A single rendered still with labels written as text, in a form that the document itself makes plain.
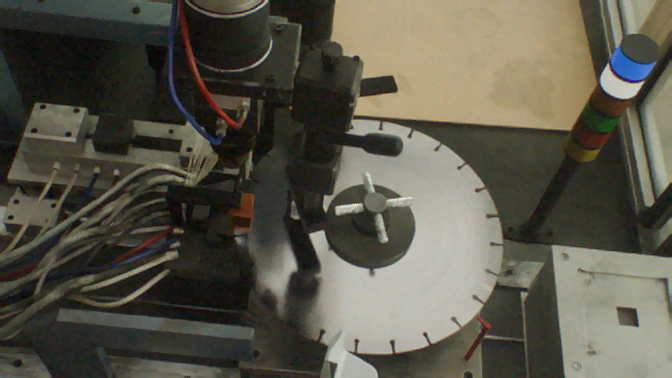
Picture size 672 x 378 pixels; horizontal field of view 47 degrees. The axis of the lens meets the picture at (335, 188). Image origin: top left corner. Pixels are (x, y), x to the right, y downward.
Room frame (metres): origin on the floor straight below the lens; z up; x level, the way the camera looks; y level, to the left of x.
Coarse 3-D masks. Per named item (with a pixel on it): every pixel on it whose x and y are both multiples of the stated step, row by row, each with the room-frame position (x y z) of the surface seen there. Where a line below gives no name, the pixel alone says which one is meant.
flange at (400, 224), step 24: (360, 192) 0.53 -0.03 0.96; (384, 192) 0.53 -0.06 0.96; (336, 216) 0.49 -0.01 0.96; (360, 216) 0.48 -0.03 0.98; (384, 216) 0.49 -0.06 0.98; (408, 216) 0.51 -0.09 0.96; (336, 240) 0.46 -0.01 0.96; (360, 240) 0.46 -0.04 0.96; (408, 240) 0.47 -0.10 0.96; (360, 264) 0.43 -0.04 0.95; (384, 264) 0.44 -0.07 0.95
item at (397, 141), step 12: (324, 132) 0.42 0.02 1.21; (336, 132) 0.42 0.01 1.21; (372, 132) 0.42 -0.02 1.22; (336, 144) 0.41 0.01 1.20; (348, 144) 0.41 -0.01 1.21; (360, 144) 0.41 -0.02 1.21; (372, 144) 0.41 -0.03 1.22; (384, 144) 0.41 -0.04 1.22; (396, 144) 0.41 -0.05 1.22; (384, 156) 0.41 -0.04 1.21; (396, 156) 0.41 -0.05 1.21
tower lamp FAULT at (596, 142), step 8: (576, 120) 0.65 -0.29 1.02; (576, 128) 0.64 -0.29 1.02; (584, 128) 0.63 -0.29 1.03; (576, 136) 0.63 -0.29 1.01; (584, 136) 0.63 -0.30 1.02; (592, 136) 0.63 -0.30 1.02; (600, 136) 0.63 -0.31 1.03; (608, 136) 0.63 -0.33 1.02; (584, 144) 0.63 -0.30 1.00; (592, 144) 0.62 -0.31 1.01; (600, 144) 0.63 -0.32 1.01
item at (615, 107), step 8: (600, 88) 0.64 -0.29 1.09; (592, 96) 0.64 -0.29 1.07; (600, 96) 0.63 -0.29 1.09; (608, 96) 0.63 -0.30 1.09; (592, 104) 0.64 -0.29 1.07; (600, 104) 0.63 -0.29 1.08; (608, 104) 0.63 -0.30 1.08; (616, 104) 0.62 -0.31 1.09; (624, 104) 0.63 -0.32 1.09; (600, 112) 0.63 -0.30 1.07; (608, 112) 0.62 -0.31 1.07; (616, 112) 0.63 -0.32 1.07
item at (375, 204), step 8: (368, 176) 0.53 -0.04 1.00; (368, 184) 0.52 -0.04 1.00; (368, 192) 0.50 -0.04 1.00; (368, 200) 0.49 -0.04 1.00; (376, 200) 0.49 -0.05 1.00; (384, 200) 0.49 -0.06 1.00; (392, 200) 0.50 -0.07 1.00; (400, 200) 0.50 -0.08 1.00; (408, 200) 0.50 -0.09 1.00; (336, 208) 0.47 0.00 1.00; (344, 208) 0.48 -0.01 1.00; (352, 208) 0.48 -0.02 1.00; (360, 208) 0.48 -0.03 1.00; (368, 208) 0.48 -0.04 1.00; (376, 208) 0.48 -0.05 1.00; (384, 208) 0.48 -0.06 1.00; (368, 216) 0.48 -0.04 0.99; (376, 216) 0.47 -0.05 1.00; (376, 224) 0.46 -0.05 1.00; (384, 232) 0.45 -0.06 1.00; (384, 240) 0.44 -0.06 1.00
